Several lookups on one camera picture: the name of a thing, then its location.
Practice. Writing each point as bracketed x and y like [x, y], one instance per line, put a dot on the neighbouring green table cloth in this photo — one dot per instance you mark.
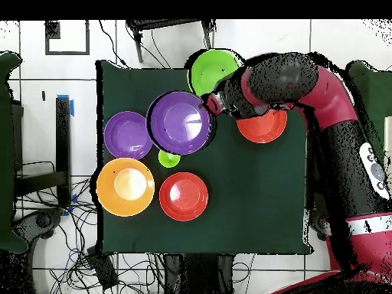
[375, 95]
[6, 153]

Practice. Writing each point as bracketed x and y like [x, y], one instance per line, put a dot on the large orange plastic bowl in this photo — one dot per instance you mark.
[122, 186]

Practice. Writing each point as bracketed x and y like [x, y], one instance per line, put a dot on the blue tape strip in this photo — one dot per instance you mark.
[72, 108]

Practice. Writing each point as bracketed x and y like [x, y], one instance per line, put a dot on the black metal frame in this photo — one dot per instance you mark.
[62, 137]

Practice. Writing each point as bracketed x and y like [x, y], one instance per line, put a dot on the white box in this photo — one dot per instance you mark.
[389, 131]

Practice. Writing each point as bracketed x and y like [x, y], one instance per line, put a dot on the dark green tablecloth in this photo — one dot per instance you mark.
[245, 199]

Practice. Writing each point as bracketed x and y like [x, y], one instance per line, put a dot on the green plastic cup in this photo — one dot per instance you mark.
[169, 160]

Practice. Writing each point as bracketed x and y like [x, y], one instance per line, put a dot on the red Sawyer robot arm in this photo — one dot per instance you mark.
[337, 153]

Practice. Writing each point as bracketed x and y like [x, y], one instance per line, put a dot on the small black floor marker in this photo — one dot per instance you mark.
[43, 96]

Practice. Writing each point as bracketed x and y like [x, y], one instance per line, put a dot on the purple plastic bowl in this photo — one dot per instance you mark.
[180, 122]
[125, 134]

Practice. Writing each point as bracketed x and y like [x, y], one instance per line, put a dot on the green plastic bowl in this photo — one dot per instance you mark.
[208, 70]

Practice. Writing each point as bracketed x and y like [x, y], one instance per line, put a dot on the black camera stand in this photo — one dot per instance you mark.
[138, 49]

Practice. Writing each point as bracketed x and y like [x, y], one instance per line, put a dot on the orange-red plastic bowl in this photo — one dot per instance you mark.
[263, 130]
[183, 196]

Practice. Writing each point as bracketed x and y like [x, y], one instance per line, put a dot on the black square floor frame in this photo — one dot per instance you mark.
[52, 30]

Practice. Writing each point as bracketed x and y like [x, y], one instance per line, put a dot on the black power adapter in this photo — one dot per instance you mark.
[102, 269]

